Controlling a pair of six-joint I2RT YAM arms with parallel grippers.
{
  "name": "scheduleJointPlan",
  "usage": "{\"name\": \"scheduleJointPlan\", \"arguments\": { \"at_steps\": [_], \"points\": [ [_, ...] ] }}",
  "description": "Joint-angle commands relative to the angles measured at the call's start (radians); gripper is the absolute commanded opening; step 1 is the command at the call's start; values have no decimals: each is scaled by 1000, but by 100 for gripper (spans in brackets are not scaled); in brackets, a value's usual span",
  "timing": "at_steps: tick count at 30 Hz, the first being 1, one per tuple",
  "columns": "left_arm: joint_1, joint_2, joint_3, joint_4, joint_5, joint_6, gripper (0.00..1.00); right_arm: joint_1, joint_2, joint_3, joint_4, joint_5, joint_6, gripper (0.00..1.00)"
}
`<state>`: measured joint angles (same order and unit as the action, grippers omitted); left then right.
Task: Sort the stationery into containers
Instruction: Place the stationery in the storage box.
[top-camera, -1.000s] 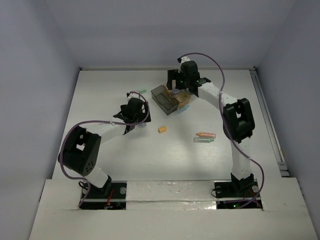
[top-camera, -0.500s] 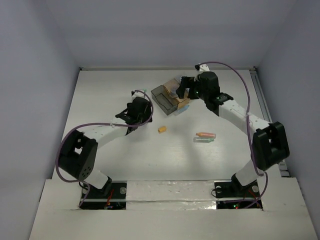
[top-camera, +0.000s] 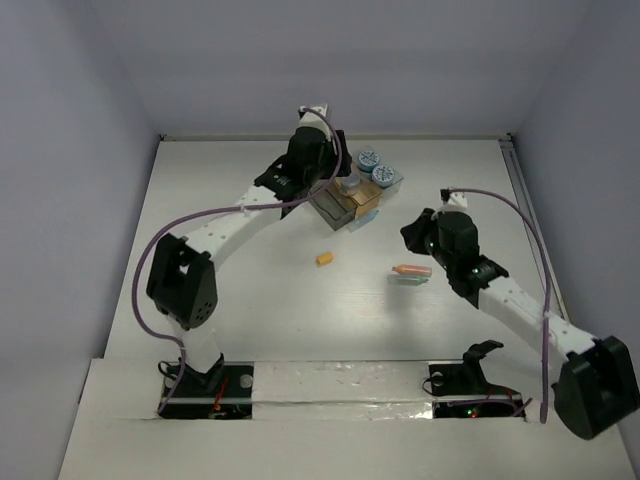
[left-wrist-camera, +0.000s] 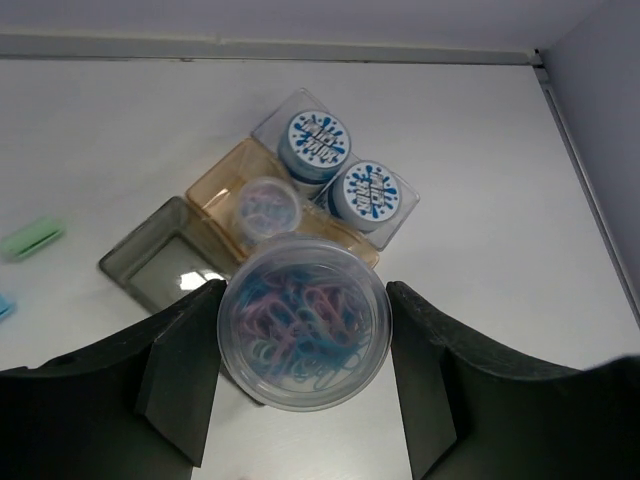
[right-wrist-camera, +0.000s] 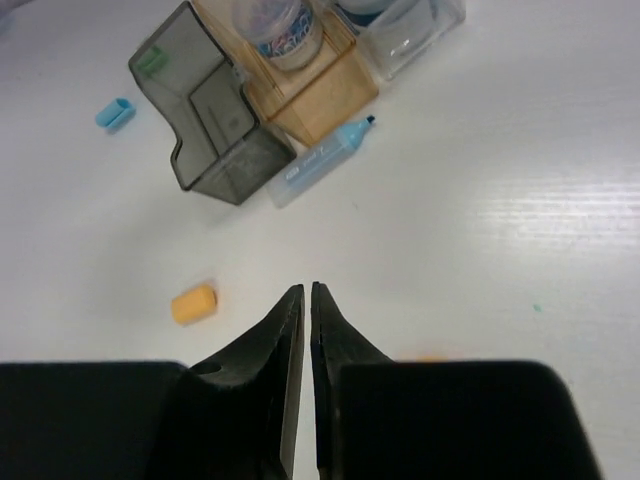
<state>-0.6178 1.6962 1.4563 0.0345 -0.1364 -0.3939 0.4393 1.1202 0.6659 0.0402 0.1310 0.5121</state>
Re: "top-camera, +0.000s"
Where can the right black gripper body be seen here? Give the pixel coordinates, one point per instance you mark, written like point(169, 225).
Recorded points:
point(425, 239)

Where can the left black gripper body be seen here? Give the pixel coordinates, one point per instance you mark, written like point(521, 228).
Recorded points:
point(338, 151)

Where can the clear jar of pins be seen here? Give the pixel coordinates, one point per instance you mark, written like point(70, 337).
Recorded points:
point(350, 185)

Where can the orange highlighter marker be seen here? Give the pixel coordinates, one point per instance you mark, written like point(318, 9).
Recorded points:
point(413, 270)

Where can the blue lidded round tin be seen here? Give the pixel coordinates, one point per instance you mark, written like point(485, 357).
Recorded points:
point(367, 160)

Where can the green highlighter marker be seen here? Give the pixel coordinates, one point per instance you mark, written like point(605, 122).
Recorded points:
point(406, 280)

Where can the orange marker cap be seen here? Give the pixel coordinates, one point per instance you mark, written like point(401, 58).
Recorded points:
point(324, 259)

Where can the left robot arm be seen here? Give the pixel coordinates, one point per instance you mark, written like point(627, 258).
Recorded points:
point(182, 282)

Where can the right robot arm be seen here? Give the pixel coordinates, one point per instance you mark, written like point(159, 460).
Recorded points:
point(589, 382)

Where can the dark grey plastic container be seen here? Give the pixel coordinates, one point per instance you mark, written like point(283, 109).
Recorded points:
point(336, 209)

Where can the clear plastic container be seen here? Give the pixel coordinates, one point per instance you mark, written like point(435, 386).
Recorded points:
point(386, 194)

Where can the amber plastic container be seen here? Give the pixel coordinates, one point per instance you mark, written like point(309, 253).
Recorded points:
point(367, 198)

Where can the blue highlighter marker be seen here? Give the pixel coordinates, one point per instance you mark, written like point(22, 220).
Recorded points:
point(363, 220)

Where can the silver foil tape strip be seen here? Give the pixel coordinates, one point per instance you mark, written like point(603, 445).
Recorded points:
point(341, 391)

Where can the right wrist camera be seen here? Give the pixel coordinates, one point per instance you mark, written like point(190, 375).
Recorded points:
point(453, 200)

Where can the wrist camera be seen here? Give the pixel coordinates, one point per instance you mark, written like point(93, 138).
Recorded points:
point(312, 113)
point(453, 200)

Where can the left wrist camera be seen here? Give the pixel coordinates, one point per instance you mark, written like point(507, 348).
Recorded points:
point(312, 113)

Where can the aluminium rail right edge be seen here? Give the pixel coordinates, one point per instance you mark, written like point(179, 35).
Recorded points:
point(524, 202)

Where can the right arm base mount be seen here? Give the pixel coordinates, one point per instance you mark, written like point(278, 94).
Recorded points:
point(460, 390)

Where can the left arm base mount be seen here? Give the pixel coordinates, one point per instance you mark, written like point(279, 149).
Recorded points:
point(223, 393)

